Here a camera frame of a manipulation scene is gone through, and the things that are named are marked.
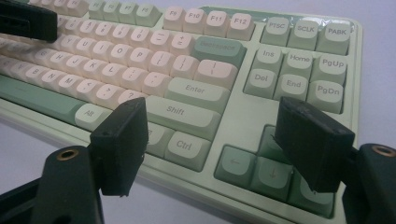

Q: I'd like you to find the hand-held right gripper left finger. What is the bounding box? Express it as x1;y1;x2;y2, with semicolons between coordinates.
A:
89;96;150;198

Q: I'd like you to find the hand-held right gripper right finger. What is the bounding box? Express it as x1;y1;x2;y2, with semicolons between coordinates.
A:
274;95;356;193

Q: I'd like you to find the green and pink keyboard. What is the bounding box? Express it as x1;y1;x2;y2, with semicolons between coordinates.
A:
0;0;364;224

